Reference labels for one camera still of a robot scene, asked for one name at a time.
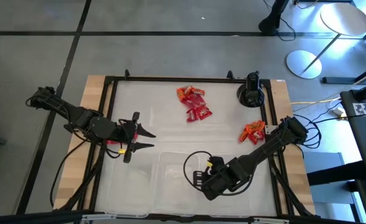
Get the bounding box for black desk crossbar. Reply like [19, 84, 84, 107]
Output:
[306, 161, 366, 187]

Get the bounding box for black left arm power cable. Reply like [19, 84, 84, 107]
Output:
[49, 138, 89, 208]

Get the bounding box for round white side table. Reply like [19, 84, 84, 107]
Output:
[285, 2, 366, 80]

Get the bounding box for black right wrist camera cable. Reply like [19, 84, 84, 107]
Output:
[183, 151, 214, 189]

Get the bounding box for black desk leg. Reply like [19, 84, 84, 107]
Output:
[258, 0, 291, 36]

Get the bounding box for white power adapter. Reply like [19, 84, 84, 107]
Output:
[331, 106, 345, 118]

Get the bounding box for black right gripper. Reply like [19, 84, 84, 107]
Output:
[201, 157, 249, 202]

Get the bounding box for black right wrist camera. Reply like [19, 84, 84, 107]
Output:
[193, 170, 207, 187]

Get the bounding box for grey metal bracket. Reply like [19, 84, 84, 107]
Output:
[264, 124, 279, 136]

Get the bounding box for black desk base bar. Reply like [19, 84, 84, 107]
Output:
[321, 60, 366, 85]

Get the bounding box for black coiled floor cables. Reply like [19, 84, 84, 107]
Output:
[293, 113, 323, 150]

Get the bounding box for black metal table frame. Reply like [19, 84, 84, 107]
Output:
[50, 68, 316, 224]

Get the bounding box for clear plastic bin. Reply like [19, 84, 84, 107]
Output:
[157, 151, 203, 217]
[201, 155, 252, 218]
[105, 152, 159, 218]

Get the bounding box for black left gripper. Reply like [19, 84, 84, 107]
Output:
[114, 112, 157, 163]

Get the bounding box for yellow floor cable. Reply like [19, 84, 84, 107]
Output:
[290, 98, 342, 106]

